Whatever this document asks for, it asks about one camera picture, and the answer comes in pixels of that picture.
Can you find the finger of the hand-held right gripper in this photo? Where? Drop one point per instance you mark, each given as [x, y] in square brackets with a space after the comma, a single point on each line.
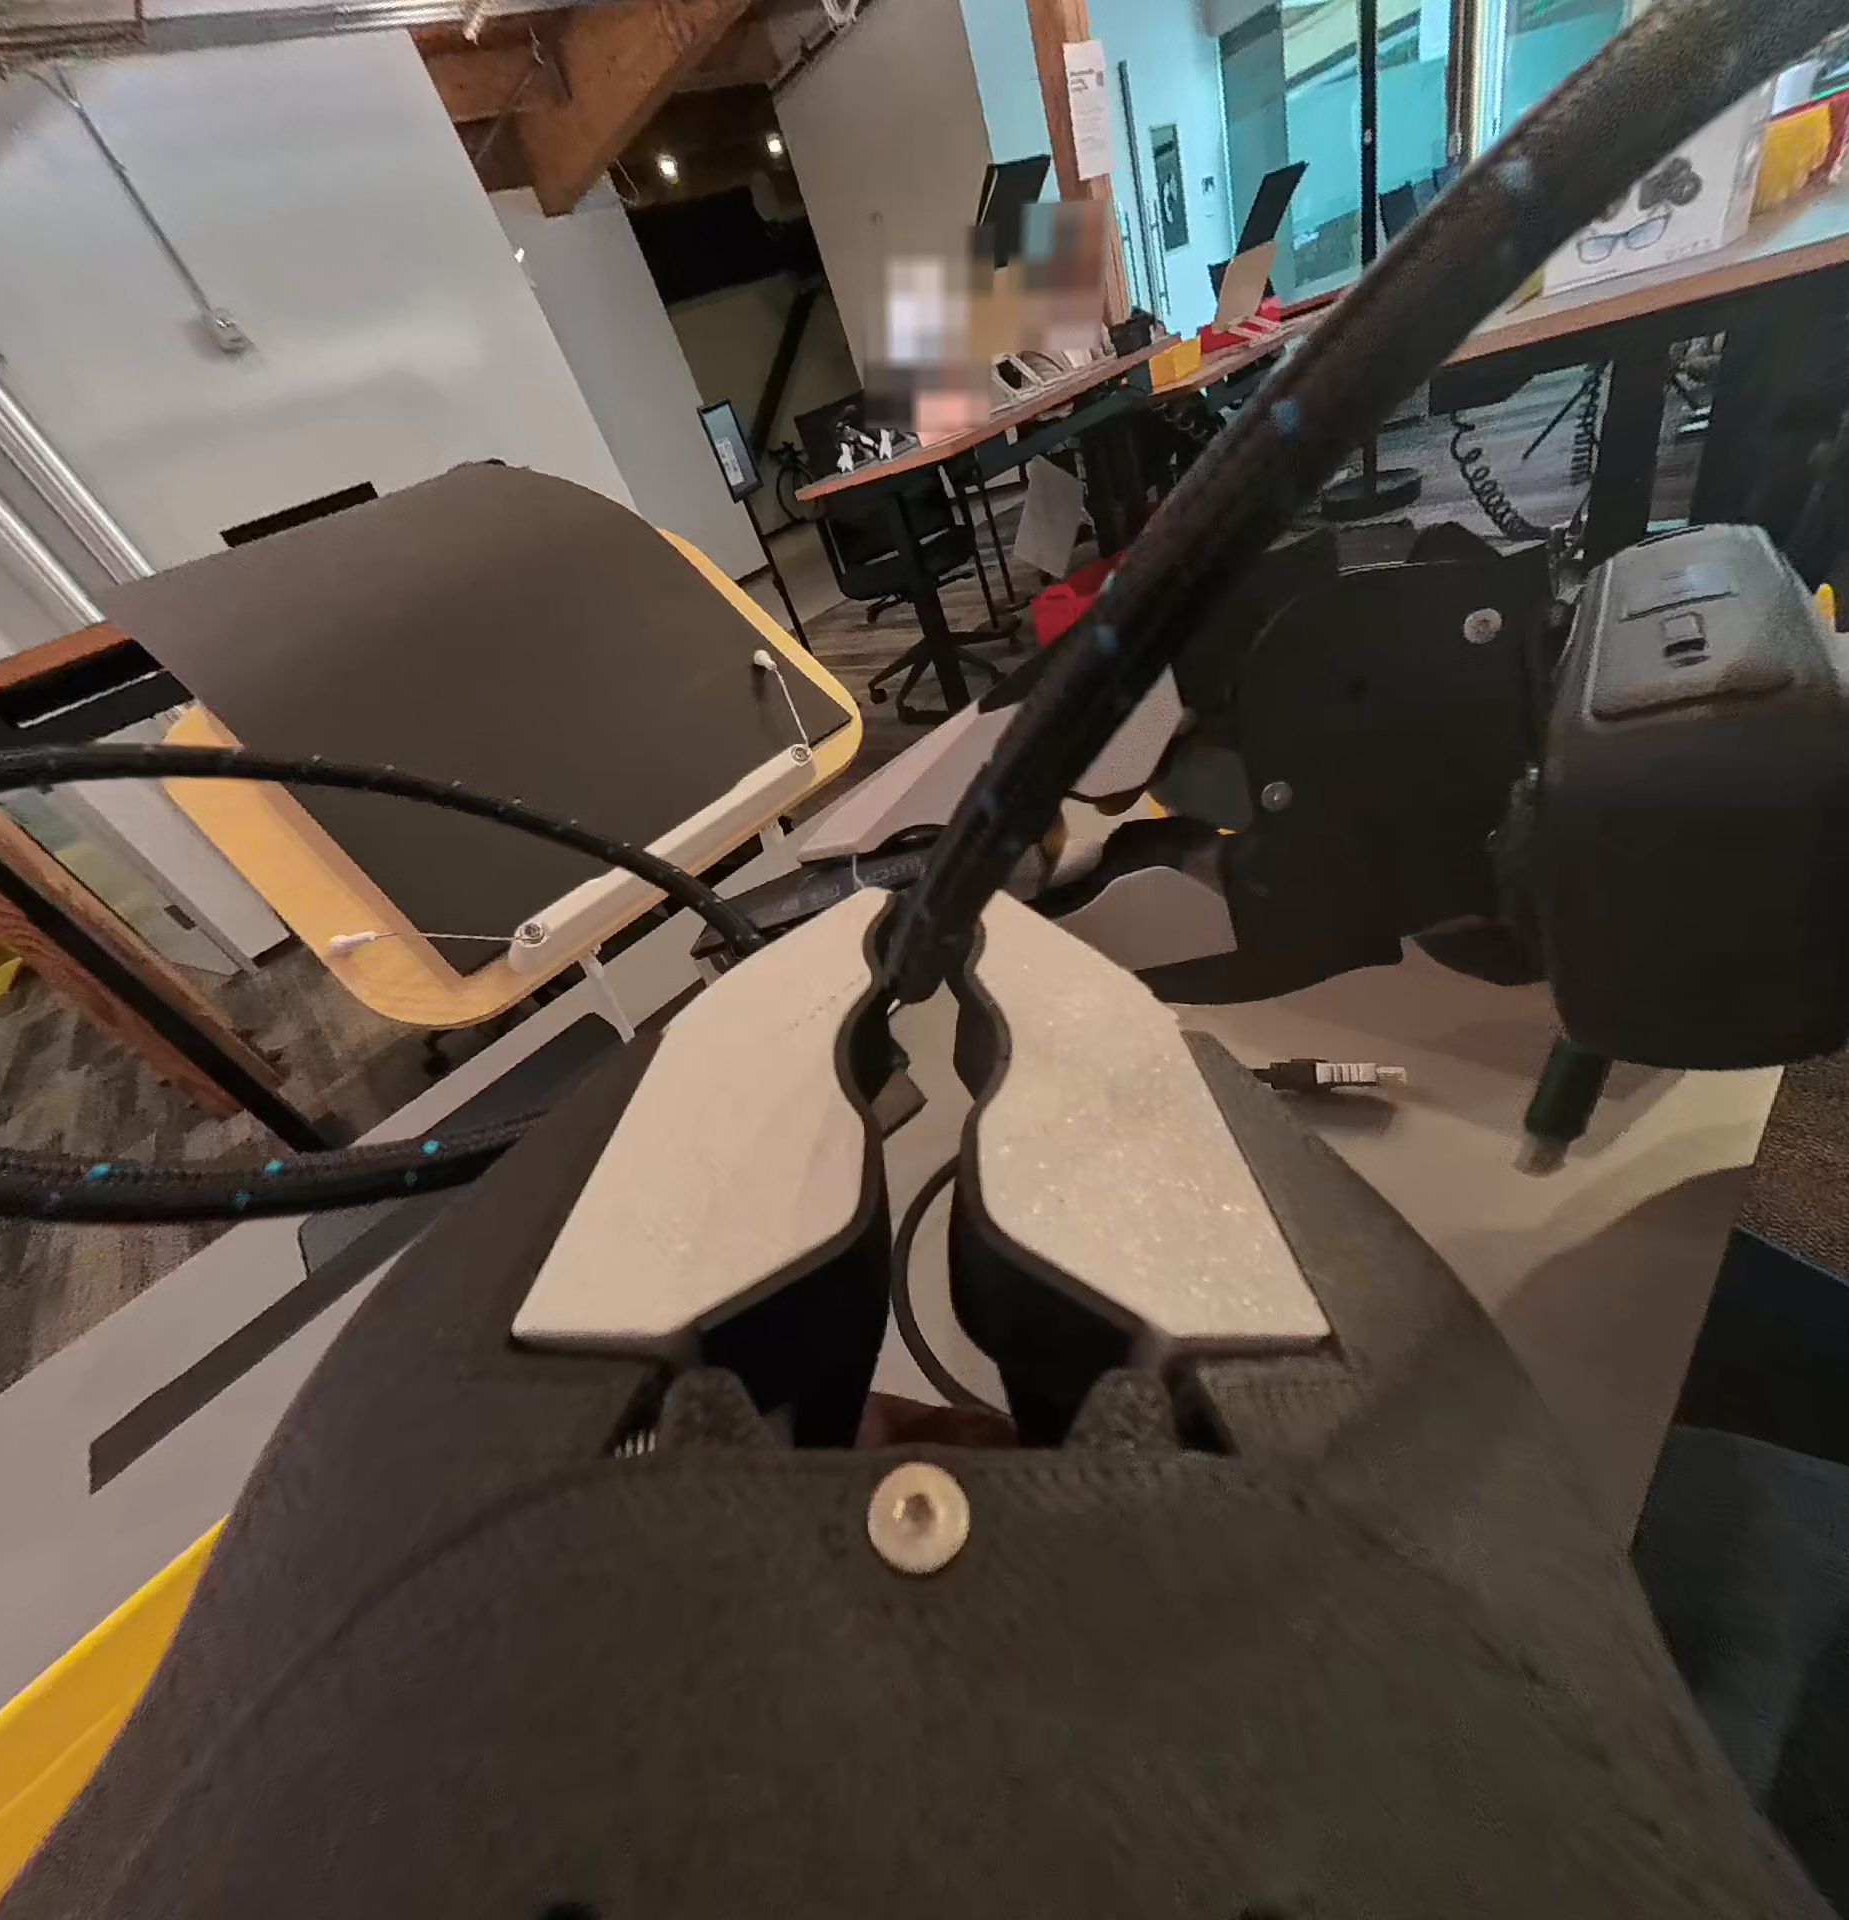
[1162, 916]
[892, 796]

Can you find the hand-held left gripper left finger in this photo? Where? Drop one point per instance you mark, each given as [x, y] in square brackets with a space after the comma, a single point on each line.
[718, 1184]

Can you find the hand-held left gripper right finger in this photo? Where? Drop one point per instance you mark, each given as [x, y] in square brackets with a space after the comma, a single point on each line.
[1129, 1184]

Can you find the black Fosmon HDMI switch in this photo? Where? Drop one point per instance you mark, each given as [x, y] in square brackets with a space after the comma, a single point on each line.
[845, 887]

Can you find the yellow plastic bin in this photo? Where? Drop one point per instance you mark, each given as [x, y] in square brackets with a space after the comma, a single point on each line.
[56, 1691]

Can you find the black rolling chair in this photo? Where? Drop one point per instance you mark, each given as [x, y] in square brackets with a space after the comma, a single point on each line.
[904, 543]

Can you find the red bin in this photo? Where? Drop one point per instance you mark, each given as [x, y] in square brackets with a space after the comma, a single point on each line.
[1075, 601]

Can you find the white paper sheet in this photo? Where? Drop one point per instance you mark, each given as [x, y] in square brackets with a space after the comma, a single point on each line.
[1052, 517]

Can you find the white tablet stand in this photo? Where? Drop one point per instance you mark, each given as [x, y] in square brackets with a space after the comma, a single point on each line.
[489, 675]

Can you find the white printed carton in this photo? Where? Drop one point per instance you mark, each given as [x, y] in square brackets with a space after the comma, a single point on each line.
[1657, 211]

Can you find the wood-edged black-leg table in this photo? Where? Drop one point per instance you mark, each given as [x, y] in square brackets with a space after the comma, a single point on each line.
[56, 896]

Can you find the wooden post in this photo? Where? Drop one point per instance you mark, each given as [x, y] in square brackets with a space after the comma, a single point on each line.
[1075, 151]

